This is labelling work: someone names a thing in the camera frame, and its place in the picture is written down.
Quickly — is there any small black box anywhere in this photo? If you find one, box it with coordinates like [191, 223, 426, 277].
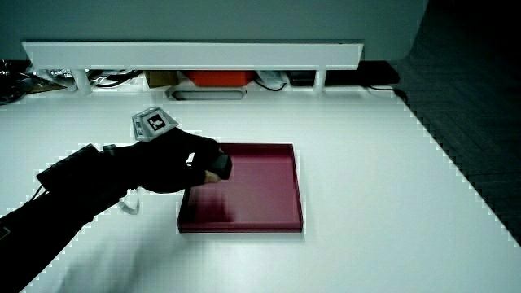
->
[287, 70, 317, 87]

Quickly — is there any crumpled silver foil bag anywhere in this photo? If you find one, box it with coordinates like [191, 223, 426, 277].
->
[31, 68, 78, 87]

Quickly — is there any long black box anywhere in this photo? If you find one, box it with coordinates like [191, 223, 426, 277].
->
[325, 60, 401, 87]

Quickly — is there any orange box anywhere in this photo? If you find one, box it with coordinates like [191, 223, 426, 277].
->
[185, 70, 256, 88]

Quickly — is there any black cable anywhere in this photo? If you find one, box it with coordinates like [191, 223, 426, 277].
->
[366, 84, 409, 103]

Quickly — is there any white raised shelf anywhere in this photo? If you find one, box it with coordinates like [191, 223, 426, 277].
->
[21, 40, 365, 95]

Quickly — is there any black charger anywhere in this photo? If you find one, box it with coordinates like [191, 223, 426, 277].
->
[208, 153, 234, 181]

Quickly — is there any person's right hand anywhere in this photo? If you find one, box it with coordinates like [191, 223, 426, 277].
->
[131, 107, 223, 195]

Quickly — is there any tangle of black cables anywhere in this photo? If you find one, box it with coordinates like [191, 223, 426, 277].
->
[87, 69, 143, 89]

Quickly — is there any clear plastic bag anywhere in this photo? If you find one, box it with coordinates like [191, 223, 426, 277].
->
[255, 70, 288, 91]

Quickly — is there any black sensor box on forearm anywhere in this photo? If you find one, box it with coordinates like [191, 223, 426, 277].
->
[36, 143, 105, 192]

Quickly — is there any brown cardboard box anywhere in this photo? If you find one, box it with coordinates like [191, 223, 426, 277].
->
[143, 70, 179, 89]

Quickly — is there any dark red square plate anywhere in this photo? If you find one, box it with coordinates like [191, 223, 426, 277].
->
[176, 142, 304, 234]

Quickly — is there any white strap loop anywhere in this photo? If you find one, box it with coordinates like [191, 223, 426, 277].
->
[118, 188, 142, 216]

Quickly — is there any person's right forearm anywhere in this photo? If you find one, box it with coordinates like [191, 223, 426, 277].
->
[0, 142, 142, 293]

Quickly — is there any grey flat tray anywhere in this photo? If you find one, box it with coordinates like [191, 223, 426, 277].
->
[165, 87, 247, 102]

